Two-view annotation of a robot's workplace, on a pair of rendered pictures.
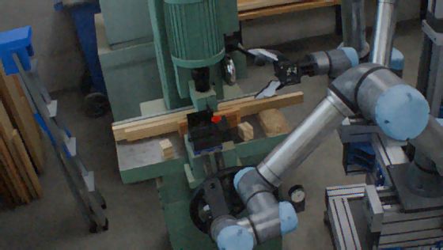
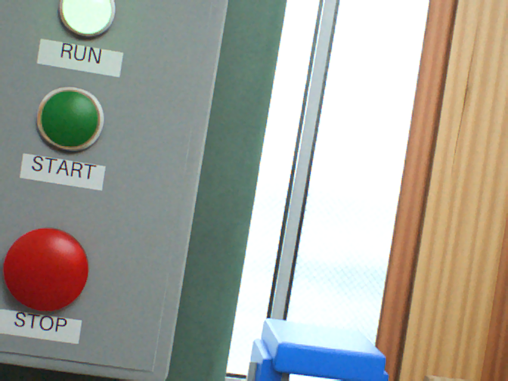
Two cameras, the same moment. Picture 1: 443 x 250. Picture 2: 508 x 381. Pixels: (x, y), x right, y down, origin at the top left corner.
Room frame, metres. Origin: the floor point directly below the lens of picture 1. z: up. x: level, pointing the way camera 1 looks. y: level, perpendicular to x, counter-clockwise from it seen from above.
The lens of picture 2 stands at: (1.86, -0.39, 1.41)
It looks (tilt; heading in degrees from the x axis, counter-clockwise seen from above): 3 degrees down; 93
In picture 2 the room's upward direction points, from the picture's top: 9 degrees clockwise
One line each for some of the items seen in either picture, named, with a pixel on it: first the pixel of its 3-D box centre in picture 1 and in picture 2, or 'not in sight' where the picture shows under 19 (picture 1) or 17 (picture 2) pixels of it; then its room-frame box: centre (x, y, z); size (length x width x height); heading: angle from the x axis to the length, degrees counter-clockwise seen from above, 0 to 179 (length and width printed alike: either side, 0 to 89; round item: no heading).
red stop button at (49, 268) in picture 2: not in sight; (46, 269); (1.78, -0.10, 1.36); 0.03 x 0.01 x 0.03; 10
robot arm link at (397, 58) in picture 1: (387, 66); not in sight; (1.55, -0.70, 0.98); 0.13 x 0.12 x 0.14; 61
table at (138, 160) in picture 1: (206, 148); not in sight; (1.32, 0.03, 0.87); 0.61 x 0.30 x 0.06; 100
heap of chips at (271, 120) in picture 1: (272, 118); not in sight; (1.38, -0.21, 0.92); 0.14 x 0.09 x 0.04; 10
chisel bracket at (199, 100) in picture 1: (203, 97); not in sight; (1.45, 0.02, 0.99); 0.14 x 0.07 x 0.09; 10
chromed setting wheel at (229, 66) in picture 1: (228, 70); not in sight; (1.58, -0.08, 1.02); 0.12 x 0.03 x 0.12; 10
